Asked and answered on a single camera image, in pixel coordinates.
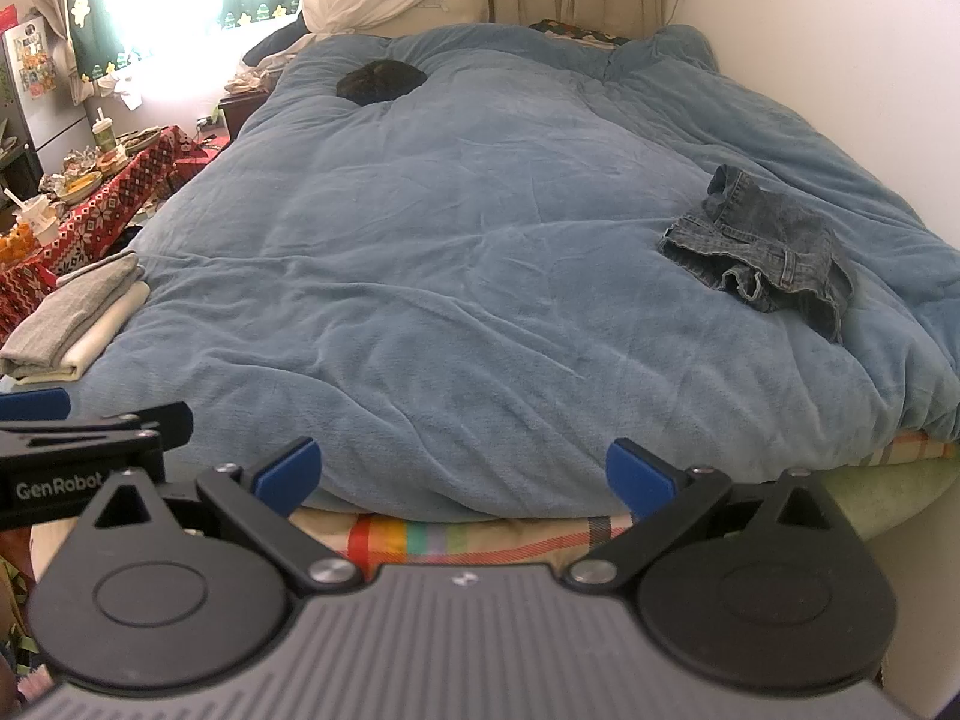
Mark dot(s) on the green drink cup with straw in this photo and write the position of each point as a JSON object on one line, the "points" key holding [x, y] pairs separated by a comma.
{"points": [[103, 136]]}

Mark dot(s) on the blue denim shorts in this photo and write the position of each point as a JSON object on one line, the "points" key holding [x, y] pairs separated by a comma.
{"points": [[780, 255]]}

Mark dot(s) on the silver fridge with magnets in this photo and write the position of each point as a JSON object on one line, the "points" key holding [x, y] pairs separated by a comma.
{"points": [[45, 112]]}

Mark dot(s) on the green patterned curtain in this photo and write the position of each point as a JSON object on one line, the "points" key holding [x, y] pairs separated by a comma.
{"points": [[86, 37]]}

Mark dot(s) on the dark blue pillow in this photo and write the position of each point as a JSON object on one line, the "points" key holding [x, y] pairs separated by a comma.
{"points": [[277, 41]]}

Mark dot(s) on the white drink cup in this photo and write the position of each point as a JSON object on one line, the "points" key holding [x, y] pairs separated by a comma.
{"points": [[37, 221]]}

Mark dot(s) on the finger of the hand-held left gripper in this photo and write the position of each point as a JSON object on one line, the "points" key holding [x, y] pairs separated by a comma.
{"points": [[165, 416], [34, 403]]}

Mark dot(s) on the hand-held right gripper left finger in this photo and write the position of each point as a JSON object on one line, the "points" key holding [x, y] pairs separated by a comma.
{"points": [[289, 474]]}

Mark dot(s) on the blue fleece blanket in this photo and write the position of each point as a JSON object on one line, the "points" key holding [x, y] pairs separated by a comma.
{"points": [[450, 240]]}

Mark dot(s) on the dark cluttered shelf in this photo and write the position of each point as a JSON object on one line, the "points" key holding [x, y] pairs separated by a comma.
{"points": [[19, 165]]}

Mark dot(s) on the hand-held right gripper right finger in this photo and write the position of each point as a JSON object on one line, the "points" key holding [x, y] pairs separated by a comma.
{"points": [[637, 476]]}

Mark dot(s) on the green mattress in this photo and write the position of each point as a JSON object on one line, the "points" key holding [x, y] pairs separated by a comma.
{"points": [[900, 495]]}

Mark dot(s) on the black furry lump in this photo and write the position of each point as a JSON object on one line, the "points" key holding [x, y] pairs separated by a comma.
{"points": [[379, 82]]}

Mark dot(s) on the dark patterned pillow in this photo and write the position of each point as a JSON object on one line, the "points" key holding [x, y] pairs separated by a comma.
{"points": [[577, 31]]}

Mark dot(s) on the bowl of yellow food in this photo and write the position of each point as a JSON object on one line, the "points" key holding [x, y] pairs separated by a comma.
{"points": [[79, 186]]}

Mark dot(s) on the dark wooden nightstand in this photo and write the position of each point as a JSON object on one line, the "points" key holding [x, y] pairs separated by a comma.
{"points": [[240, 112]]}

